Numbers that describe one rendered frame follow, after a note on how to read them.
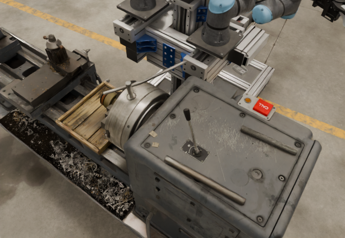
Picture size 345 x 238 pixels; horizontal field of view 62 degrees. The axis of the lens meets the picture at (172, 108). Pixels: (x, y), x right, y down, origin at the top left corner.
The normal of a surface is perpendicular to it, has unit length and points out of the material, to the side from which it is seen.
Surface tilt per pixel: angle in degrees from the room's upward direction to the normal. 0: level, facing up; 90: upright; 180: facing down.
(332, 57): 0
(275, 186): 0
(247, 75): 0
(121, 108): 30
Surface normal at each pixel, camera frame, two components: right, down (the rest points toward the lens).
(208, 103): 0.03, -0.62
